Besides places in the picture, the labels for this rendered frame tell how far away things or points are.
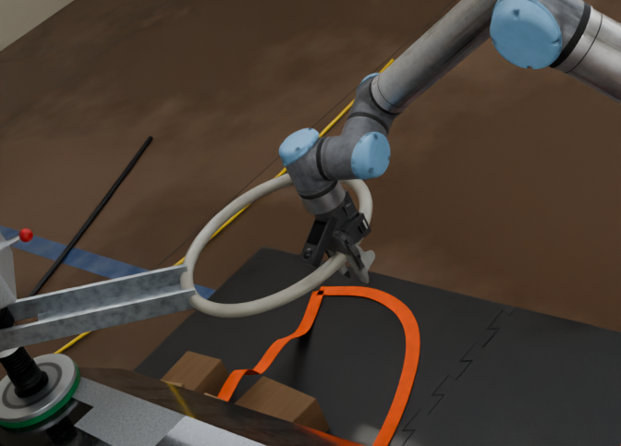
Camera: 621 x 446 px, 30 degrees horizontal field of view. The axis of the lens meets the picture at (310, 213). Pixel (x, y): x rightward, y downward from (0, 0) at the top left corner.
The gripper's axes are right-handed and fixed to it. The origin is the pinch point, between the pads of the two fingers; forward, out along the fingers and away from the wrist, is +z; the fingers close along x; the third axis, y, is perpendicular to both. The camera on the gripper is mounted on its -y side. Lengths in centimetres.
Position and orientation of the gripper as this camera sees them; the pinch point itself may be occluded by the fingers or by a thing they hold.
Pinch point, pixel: (354, 278)
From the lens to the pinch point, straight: 254.5
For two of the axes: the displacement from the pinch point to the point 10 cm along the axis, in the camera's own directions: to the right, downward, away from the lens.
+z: 3.8, 7.6, 5.3
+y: 6.4, -6.3, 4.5
